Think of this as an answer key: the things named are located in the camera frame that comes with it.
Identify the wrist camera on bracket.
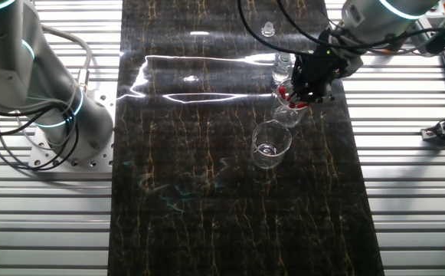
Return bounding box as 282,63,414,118
411,17,445,58

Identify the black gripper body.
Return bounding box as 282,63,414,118
291,29,348,90

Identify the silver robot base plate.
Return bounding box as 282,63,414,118
28,81,117,173

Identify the small clear glass bottle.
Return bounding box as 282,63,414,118
271,51,294,85

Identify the clear glass bottle stopper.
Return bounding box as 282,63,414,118
260,21,276,38

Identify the black base cable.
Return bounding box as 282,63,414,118
0,103,80,172

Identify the clear glass beaker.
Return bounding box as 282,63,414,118
250,119,293,171

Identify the black gold veined marble mat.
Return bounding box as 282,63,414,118
106,0,386,276

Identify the glass beaker white print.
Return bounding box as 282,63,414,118
270,77,315,129

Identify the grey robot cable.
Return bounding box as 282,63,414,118
40,25,93,94

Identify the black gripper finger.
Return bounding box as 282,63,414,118
305,80,336,105
290,83,308,103

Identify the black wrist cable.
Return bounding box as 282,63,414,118
275,0,445,51
237,0,319,58

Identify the grey button control box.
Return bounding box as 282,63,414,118
424,0,445,24

